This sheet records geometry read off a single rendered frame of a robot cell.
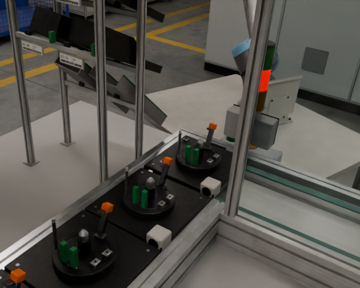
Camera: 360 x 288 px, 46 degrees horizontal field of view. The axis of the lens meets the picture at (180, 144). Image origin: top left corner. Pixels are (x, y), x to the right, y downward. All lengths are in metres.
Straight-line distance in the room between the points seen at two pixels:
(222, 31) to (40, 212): 3.59
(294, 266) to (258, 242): 0.10
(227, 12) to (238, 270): 3.65
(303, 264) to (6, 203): 0.85
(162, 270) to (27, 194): 0.57
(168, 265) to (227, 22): 3.77
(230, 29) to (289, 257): 3.63
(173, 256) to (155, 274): 0.07
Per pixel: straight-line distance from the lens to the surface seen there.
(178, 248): 1.02
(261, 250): 1.15
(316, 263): 1.11
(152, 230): 1.02
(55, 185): 1.40
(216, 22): 4.62
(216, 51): 4.68
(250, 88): 0.96
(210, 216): 1.12
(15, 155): 1.58
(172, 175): 1.24
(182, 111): 1.87
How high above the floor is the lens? 1.68
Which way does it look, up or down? 30 degrees down
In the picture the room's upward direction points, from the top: 5 degrees clockwise
